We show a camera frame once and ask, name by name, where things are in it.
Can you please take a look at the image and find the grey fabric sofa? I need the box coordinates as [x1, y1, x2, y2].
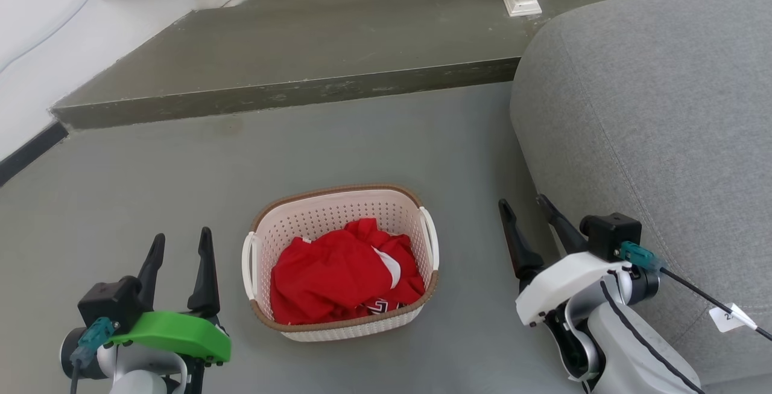
[510, 0, 772, 386]

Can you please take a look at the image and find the teal right camera connector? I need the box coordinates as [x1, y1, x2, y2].
[618, 241, 665, 272]

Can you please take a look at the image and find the black cable along right arm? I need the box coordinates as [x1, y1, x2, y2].
[600, 296, 705, 394]

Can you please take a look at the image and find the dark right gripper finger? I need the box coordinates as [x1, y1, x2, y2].
[498, 199, 545, 280]
[536, 195, 589, 256]

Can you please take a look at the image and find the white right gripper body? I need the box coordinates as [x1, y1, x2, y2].
[516, 252, 632, 327]

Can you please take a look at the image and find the black baseboard strip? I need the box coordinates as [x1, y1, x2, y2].
[0, 121, 68, 186]

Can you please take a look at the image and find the white perforated basket brown rim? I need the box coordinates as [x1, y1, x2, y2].
[242, 184, 440, 343]

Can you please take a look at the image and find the black right camera cable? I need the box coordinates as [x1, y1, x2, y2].
[660, 267, 772, 342]

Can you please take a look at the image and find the white paper cable tag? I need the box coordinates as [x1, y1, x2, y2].
[709, 303, 758, 333]

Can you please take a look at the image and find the teal left camera connector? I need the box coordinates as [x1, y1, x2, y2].
[69, 317, 115, 367]

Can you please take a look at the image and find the teal camera connector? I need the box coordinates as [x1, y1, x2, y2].
[618, 241, 665, 272]
[69, 317, 115, 367]

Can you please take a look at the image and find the red garment with white print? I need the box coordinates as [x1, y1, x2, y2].
[270, 218, 426, 326]

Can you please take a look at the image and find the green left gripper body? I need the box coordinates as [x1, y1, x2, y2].
[109, 311, 232, 364]

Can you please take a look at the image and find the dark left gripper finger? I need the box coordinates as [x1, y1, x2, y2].
[138, 234, 165, 311]
[187, 227, 221, 317]

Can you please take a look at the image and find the thin grey wall cable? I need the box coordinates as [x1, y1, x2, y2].
[0, 0, 115, 75]

